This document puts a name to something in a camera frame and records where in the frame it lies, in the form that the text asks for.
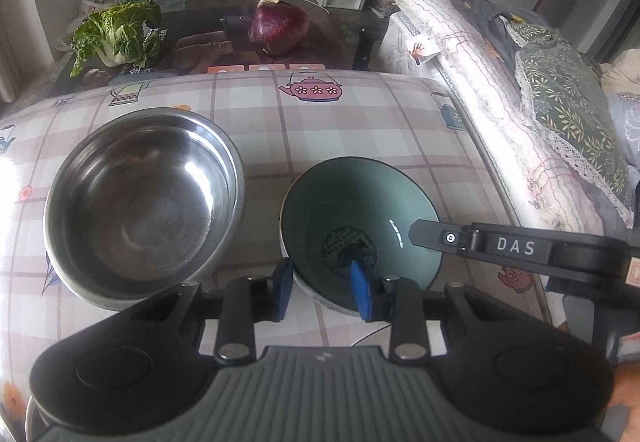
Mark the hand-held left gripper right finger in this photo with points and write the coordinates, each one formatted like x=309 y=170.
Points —
x=361 y=292

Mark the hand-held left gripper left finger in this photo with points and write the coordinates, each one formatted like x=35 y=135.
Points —
x=281 y=292

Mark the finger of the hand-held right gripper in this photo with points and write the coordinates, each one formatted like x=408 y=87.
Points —
x=500 y=244

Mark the teal ceramic bowl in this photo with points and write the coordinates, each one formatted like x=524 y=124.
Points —
x=350 y=202

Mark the deep stainless steel bowl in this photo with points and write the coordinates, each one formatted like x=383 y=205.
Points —
x=145 y=207

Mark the person's right hand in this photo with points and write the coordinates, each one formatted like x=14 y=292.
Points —
x=629 y=392

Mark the white rolled quilted mat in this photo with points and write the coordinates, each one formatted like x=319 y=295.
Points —
x=480 y=81

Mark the green floral lace pillow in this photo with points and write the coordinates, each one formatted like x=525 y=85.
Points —
x=565 y=91

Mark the plaid floral tablecloth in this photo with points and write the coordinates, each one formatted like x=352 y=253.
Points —
x=350 y=121

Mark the small paper tag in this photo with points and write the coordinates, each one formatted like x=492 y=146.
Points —
x=424 y=49

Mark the grey floral bedsheet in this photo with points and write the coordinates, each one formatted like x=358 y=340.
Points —
x=480 y=4

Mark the purple onion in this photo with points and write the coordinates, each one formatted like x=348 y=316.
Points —
x=277 y=29

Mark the dark low table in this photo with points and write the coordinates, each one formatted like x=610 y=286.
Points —
x=200 y=21

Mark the napa cabbage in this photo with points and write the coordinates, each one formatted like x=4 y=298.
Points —
x=117 y=34

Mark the white plastic bag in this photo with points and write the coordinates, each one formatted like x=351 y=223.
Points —
x=92 y=1

